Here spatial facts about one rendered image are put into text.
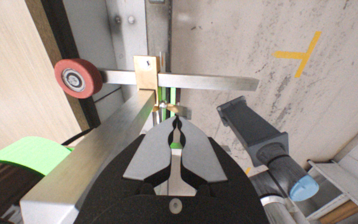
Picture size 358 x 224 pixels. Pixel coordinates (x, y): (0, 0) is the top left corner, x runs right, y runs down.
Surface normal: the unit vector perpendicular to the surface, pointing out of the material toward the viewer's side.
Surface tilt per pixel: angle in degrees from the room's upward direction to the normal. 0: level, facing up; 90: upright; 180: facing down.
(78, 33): 90
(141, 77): 0
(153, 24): 0
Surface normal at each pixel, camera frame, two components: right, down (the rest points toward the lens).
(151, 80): 0.00, 0.47
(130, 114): 0.06, -0.88
